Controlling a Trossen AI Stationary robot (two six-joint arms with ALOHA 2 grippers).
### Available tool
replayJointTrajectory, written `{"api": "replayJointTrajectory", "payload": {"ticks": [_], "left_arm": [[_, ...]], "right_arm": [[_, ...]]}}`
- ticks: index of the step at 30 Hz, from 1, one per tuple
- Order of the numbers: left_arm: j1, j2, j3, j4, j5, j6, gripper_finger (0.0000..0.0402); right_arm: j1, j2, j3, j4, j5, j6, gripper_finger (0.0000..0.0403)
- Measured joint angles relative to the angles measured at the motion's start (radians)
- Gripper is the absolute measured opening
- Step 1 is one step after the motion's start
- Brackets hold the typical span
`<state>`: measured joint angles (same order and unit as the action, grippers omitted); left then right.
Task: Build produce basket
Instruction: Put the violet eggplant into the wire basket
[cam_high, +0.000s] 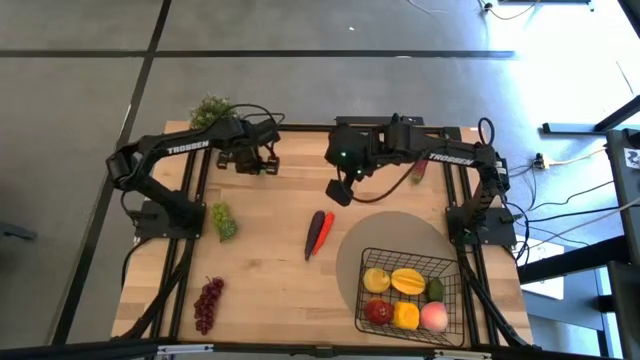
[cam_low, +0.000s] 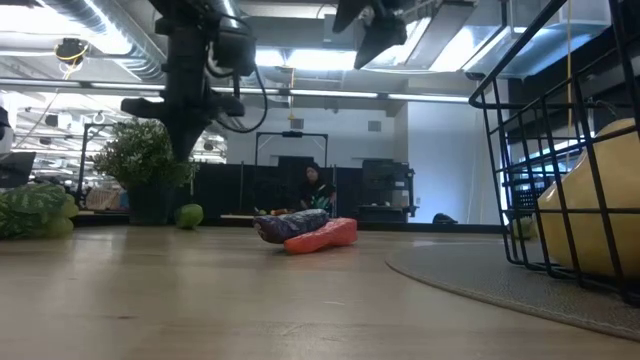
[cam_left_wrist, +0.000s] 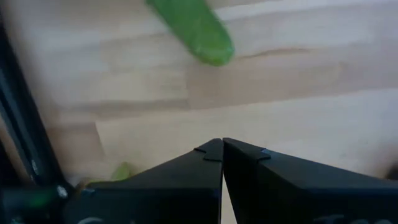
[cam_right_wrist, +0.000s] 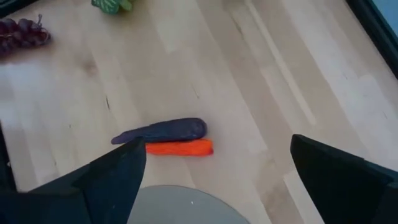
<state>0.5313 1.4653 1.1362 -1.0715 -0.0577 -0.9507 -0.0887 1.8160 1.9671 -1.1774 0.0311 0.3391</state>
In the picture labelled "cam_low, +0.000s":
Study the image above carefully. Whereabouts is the green cucumber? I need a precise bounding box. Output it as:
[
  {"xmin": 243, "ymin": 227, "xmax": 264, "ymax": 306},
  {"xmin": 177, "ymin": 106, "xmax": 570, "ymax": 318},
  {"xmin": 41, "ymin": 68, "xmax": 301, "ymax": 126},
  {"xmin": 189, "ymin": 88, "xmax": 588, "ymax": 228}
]
[{"xmin": 173, "ymin": 203, "xmax": 205, "ymax": 231}]

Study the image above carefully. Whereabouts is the green grape bunch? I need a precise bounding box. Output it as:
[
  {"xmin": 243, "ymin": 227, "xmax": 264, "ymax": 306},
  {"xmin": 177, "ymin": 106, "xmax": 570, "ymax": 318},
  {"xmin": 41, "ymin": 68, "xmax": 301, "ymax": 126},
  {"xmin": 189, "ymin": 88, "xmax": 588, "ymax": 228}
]
[{"xmin": 0, "ymin": 182, "xmax": 80, "ymax": 240}]

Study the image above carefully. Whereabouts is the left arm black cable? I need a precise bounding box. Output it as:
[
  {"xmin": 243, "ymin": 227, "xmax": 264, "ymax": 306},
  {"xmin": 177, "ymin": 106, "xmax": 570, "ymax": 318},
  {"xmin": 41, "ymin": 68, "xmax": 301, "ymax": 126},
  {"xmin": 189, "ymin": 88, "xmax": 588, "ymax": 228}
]
[{"xmin": 214, "ymin": 64, "xmax": 269, "ymax": 134}]

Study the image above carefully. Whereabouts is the potted green plant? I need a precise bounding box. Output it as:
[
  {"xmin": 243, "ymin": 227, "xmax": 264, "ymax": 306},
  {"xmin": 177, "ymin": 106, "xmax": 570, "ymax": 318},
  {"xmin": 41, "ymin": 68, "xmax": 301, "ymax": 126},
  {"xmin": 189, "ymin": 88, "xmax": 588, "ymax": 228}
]
[{"xmin": 89, "ymin": 119, "xmax": 199, "ymax": 226}]

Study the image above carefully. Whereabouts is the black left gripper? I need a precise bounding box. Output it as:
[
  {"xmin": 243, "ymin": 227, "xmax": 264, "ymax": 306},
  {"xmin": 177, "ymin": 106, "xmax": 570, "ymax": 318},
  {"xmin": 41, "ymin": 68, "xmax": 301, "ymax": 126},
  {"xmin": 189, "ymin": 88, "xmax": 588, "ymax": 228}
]
[{"xmin": 120, "ymin": 29, "xmax": 246, "ymax": 162}]

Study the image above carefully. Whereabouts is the person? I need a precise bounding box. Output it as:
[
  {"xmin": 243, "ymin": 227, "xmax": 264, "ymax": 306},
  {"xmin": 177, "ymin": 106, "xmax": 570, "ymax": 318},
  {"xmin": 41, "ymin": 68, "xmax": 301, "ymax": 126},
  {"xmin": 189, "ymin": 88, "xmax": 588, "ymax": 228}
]
[{"xmin": 299, "ymin": 162, "xmax": 337, "ymax": 211}]

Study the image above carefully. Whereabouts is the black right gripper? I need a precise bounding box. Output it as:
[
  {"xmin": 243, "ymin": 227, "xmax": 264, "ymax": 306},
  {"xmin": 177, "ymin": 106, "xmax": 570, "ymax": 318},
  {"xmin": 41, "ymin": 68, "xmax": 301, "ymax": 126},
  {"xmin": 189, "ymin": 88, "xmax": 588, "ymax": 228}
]
[{"xmin": 332, "ymin": 0, "xmax": 409, "ymax": 71}]

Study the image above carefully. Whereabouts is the black wire basket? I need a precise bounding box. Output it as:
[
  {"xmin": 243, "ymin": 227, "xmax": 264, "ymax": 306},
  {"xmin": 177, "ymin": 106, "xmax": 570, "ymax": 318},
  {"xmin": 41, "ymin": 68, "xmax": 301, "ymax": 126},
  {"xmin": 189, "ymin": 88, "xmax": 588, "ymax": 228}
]
[{"xmin": 468, "ymin": 0, "xmax": 640, "ymax": 307}]

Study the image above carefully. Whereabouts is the black yellow ceiling reel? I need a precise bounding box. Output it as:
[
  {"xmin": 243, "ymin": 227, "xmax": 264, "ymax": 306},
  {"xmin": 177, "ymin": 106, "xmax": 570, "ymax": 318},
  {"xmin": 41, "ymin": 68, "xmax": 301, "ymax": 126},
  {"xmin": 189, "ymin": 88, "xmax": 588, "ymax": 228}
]
[{"xmin": 53, "ymin": 37, "xmax": 90, "ymax": 66}]

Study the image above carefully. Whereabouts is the dark monitor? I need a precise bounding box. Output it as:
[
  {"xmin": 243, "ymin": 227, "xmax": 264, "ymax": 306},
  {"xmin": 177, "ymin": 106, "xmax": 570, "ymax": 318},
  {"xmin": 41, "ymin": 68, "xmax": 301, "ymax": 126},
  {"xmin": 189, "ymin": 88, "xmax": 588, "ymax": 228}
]
[{"xmin": 0, "ymin": 151, "xmax": 37, "ymax": 190}]

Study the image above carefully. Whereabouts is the long ceiling light strip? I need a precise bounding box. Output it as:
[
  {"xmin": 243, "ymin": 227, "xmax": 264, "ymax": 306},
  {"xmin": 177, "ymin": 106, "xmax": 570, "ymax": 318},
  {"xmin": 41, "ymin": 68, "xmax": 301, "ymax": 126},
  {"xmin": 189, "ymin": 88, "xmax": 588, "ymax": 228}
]
[{"xmin": 0, "ymin": 77, "xmax": 471, "ymax": 105}]

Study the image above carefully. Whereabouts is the black equipment cart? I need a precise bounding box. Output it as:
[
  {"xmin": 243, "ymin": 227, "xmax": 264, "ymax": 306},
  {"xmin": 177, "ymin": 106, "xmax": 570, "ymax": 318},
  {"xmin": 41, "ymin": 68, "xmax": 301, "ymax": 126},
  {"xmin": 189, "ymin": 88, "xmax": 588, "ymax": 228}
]
[{"xmin": 362, "ymin": 158, "xmax": 419, "ymax": 224}]

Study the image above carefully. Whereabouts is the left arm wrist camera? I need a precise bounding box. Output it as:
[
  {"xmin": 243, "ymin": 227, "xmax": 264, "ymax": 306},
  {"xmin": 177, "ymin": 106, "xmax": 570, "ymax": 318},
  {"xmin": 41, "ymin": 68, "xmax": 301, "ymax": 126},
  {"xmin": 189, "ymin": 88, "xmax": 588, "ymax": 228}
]
[{"xmin": 212, "ymin": 27, "xmax": 257, "ymax": 76}]

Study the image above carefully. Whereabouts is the grey ceiling box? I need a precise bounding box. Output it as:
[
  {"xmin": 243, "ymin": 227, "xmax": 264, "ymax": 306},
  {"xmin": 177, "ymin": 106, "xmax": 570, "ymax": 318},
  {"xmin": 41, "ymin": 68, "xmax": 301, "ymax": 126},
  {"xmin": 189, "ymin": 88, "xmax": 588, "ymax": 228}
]
[{"xmin": 322, "ymin": 13, "xmax": 359, "ymax": 50}]

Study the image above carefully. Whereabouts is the large metal ceiling duct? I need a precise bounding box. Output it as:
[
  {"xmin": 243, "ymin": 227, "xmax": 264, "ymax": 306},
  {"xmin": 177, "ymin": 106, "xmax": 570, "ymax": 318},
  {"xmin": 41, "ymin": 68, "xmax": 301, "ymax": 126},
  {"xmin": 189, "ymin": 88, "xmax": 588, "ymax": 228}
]
[{"xmin": 359, "ymin": 0, "xmax": 614, "ymax": 76}]

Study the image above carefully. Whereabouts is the black background rig frame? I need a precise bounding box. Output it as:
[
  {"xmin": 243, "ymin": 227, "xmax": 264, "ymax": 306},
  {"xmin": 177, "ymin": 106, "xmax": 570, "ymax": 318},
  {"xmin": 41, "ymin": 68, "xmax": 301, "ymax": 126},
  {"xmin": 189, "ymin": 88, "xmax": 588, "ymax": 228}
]
[
  {"xmin": 254, "ymin": 130, "xmax": 330, "ymax": 216},
  {"xmin": 76, "ymin": 122, "xmax": 124, "ymax": 201}
]

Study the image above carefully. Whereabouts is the black partition wall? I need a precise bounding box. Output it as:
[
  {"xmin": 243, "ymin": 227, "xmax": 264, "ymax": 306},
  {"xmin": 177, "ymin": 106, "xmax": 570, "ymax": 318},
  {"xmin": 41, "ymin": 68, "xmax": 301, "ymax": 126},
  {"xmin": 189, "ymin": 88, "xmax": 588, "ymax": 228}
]
[{"xmin": 192, "ymin": 162, "xmax": 366, "ymax": 221}]

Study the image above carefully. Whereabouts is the round grey mat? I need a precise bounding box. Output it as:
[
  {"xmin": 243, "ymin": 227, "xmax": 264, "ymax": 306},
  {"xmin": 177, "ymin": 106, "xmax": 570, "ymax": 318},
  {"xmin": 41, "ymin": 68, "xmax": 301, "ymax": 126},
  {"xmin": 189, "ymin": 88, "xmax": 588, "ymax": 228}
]
[{"xmin": 384, "ymin": 239, "xmax": 640, "ymax": 344}]

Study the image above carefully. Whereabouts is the black aluminium table frame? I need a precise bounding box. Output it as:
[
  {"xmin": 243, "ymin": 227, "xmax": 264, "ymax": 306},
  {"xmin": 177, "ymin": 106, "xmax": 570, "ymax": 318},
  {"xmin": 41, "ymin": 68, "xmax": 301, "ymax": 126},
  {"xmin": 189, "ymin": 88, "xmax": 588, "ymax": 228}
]
[{"xmin": 74, "ymin": 212, "xmax": 506, "ymax": 235}]

